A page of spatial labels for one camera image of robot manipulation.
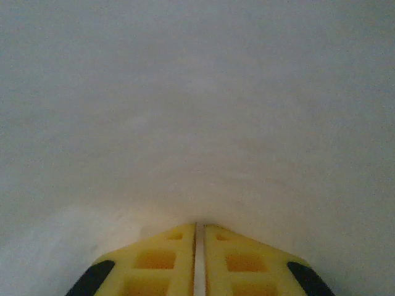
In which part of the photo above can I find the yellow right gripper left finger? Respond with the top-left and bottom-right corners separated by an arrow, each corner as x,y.
64,222 -> 198,296

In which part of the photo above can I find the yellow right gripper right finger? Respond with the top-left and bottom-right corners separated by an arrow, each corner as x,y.
204,224 -> 336,296

